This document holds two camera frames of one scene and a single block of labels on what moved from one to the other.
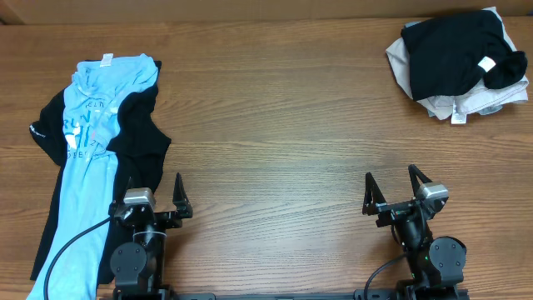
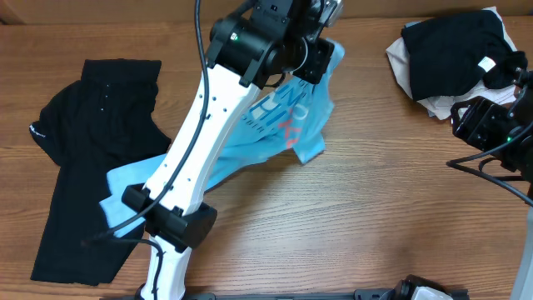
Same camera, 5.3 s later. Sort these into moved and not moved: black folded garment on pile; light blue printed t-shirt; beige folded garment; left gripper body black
Moved: light blue printed t-shirt; left gripper body black
Not moved: beige folded garment; black folded garment on pile
